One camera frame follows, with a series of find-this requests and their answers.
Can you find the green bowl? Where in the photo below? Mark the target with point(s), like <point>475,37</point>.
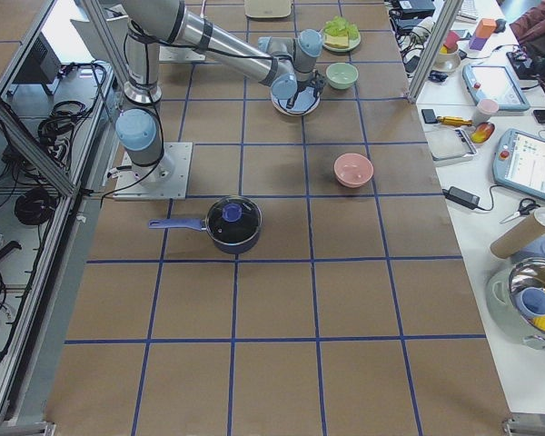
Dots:
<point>341,76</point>

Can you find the far teach pendant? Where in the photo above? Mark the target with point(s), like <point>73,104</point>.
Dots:
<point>497,83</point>

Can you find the steel mixing bowl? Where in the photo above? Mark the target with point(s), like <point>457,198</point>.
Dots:
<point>529,273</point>

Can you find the cardboard tube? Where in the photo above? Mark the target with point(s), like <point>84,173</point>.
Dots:
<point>520,235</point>

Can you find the toy mango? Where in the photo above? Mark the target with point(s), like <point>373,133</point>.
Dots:
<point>482,132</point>

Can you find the teach pendant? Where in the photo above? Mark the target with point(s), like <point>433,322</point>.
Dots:
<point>519,163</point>
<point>497,83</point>

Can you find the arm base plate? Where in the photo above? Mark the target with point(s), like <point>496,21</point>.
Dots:
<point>175,55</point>
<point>166,181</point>

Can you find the near teach pendant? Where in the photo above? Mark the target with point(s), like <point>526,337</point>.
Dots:
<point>519,163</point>

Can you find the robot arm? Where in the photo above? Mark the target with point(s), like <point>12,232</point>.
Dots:
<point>132,42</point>

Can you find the grey pot with handles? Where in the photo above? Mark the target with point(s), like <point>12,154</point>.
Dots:
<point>501,308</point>

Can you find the pink bowl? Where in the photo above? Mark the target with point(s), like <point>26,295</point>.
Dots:
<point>353,170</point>

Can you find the black power adapter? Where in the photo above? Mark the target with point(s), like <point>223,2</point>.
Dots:
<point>461,197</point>

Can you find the aluminium frame post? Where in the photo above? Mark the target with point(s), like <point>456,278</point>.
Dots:
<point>445,18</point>

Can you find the white cup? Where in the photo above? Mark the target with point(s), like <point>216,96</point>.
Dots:
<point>484,110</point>

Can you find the blue cup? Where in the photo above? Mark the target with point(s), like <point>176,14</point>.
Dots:
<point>531,302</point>

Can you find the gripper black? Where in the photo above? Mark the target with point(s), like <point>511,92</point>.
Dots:
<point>301,89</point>

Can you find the blue plate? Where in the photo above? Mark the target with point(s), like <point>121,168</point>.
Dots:
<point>304,103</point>

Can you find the scissors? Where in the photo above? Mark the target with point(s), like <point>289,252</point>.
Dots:
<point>526,207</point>

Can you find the green plate with food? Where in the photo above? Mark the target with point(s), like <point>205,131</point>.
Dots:
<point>351,42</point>

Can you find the lettuce leaf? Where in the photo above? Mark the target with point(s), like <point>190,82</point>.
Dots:
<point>340,26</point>

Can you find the white bowl with fruit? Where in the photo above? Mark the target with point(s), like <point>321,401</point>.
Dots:
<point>448,59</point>

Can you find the coloured toy blocks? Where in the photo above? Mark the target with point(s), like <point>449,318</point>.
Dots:
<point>483,31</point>

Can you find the kitchen scale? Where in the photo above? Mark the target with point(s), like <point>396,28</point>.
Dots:
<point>450,145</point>

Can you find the yellow screwdriver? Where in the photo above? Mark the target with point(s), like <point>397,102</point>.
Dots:
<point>454,121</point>

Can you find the blue saucepan with lid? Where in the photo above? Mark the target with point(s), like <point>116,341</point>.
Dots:
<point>233,223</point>

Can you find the bread slice on plate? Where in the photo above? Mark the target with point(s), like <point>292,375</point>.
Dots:
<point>336,41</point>

